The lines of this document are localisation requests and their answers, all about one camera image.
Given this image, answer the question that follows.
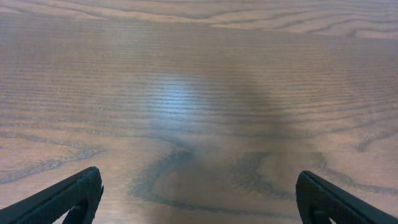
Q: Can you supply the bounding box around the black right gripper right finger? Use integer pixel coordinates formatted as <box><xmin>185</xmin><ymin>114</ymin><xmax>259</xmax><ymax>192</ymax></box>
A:
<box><xmin>295</xmin><ymin>170</ymin><xmax>397</xmax><ymax>224</ymax></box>

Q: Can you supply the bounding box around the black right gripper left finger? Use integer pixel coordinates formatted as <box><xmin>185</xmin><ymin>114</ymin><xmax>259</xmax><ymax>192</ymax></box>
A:
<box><xmin>1</xmin><ymin>167</ymin><xmax>104</xmax><ymax>224</ymax></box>

